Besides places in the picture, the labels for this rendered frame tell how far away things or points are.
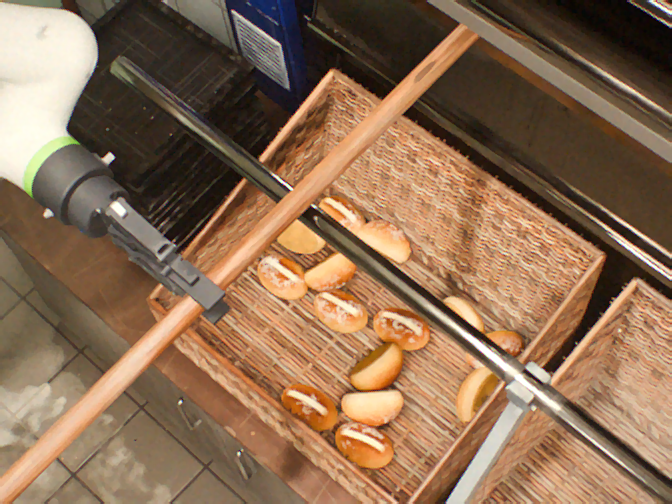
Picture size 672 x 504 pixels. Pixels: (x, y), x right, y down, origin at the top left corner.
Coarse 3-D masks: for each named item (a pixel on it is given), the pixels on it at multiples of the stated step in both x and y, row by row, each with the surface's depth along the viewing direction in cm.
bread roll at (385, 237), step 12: (360, 228) 224; (372, 228) 222; (384, 228) 222; (396, 228) 223; (372, 240) 221; (384, 240) 221; (396, 240) 221; (384, 252) 221; (396, 252) 221; (408, 252) 222
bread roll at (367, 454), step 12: (336, 432) 209; (348, 432) 207; (360, 432) 206; (372, 432) 206; (336, 444) 209; (348, 444) 206; (360, 444) 205; (372, 444) 205; (384, 444) 206; (360, 456) 206; (372, 456) 205; (384, 456) 206
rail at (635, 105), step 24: (456, 0) 147; (480, 0) 145; (504, 24) 143; (528, 24) 143; (528, 48) 143; (552, 48) 141; (576, 72) 140; (600, 72) 139; (600, 96) 139; (624, 96) 137; (648, 120) 136
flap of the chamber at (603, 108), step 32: (448, 0) 148; (512, 0) 148; (544, 0) 148; (576, 0) 148; (608, 0) 148; (480, 32) 147; (576, 32) 145; (608, 32) 145; (640, 32) 146; (544, 64) 143; (608, 64) 142; (640, 64) 143; (576, 96) 142; (640, 128) 138
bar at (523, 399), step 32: (128, 64) 178; (160, 96) 175; (192, 128) 172; (224, 160) 170; (256, 160) 169; (288, 192) 166; (320, 224) 164; (352, 256) 162; (416, 288) 158; (448, 320) 156; (480, 352) 154; (512, 384) 152; (544, 384) 151; (512, 416) 155; (576, 416) 149; (480, 448) 157; (608, 448) 147; (480, 480) 159; (640, 480) 145
